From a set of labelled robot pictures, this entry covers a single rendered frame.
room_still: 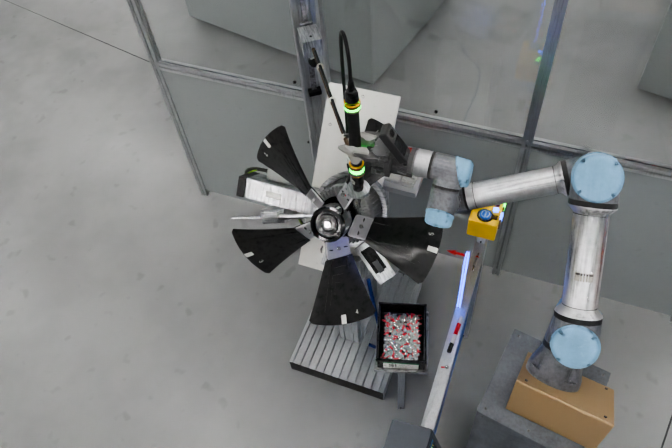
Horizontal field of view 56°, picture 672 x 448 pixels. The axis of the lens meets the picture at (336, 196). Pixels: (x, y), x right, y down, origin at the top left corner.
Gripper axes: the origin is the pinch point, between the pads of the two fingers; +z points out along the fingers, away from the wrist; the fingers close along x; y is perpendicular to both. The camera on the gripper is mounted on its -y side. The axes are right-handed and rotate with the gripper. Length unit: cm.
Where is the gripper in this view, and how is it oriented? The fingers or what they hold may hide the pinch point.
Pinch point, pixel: (345, 140)
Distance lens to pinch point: 176.2
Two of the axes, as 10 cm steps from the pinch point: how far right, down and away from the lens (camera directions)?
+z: -9.3, -2.4, 2.7
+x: 3.5, -7.5, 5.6
